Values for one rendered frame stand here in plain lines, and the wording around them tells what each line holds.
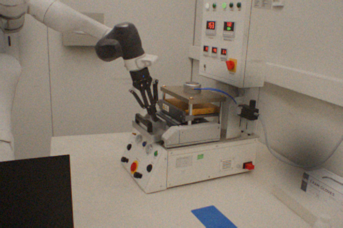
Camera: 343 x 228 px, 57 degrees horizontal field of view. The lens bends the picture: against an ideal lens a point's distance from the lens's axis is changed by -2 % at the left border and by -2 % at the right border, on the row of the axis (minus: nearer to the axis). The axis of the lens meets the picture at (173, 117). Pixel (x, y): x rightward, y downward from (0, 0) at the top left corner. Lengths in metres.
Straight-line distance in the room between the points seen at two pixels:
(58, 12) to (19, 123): 1.63
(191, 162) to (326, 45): 0.79
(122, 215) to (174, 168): 0.29
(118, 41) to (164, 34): 1.58
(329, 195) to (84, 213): 0.86
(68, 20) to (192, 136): 0.66
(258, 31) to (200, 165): 0.59
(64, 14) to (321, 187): 1.15
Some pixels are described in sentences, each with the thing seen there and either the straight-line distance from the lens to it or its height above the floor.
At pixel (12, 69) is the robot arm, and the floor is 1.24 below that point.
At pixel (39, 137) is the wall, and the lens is 2.84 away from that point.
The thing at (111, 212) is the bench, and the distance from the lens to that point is 1.20.
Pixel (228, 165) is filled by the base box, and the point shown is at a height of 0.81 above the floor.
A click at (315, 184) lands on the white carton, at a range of 1.32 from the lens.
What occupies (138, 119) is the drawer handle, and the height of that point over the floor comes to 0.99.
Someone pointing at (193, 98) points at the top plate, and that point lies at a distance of 1.29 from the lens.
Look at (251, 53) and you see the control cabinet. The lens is 1.37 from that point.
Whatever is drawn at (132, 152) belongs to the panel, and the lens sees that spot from 1.47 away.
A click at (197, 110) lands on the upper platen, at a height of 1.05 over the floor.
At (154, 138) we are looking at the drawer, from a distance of 1.28.
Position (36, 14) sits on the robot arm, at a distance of 1.35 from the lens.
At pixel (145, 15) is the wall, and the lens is 2.76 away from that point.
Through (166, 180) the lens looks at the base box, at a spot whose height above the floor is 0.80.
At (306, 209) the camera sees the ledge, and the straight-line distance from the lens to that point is 1.26.
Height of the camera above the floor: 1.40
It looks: 16 degrees down
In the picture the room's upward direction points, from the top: 3 degrees clockwise
